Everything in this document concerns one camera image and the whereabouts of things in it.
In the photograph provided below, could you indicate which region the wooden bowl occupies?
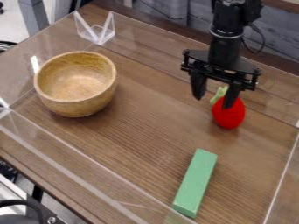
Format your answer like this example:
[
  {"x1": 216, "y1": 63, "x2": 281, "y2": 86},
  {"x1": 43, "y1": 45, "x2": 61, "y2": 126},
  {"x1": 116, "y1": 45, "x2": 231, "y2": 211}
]
[{"x1": 33, "y1": 51, "x2": 117, "y2": 117}]

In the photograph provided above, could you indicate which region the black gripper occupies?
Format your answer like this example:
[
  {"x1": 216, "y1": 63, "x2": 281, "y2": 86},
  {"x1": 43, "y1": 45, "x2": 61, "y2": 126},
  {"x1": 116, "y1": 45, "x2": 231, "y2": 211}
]
[{"x1": 181, "y1": 49, "x2": 261, "y2": 109}]

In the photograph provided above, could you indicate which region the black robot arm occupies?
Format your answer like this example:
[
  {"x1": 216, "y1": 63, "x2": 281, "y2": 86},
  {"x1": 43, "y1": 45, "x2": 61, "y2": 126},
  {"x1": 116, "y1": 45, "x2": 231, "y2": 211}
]
[{"x1": 181, "y1": 0, "x2": 263, "y2": 109}]

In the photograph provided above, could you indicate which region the grey post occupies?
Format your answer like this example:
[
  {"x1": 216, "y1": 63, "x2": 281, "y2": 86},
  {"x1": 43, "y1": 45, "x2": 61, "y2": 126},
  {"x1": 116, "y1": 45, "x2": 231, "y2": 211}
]
[{"x1": 17, "y1": 0, "x2": 49, "y2": 36}]

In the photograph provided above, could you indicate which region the green rectangular block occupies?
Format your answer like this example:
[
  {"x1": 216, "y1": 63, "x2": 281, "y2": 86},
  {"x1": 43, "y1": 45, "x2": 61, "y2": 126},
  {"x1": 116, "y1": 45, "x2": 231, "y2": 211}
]
[{"x1": 172, "y1": 149, "x2": 217, "y2": 218}]

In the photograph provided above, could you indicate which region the clear acrylic corner bracket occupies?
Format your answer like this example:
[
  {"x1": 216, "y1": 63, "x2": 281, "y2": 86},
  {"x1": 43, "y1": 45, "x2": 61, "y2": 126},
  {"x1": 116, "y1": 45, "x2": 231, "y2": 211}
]
[{"x1": 73, "y1": 11, "x2": 116, "y2": 46}]

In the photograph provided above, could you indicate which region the clear acrylic front wall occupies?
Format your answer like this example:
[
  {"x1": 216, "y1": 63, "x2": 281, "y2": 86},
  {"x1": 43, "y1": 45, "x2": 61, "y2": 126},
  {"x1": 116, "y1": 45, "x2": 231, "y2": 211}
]
[{"x1": 0, "y1": 99, "x2": 195, "y2": 224}]

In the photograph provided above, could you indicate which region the red plush strawberry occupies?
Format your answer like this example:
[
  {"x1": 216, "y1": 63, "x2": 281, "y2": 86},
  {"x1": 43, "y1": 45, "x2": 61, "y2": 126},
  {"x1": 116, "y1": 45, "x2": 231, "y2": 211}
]
[{"x1": 209, "y1": 87, "x2": 245, "y2": 130}]

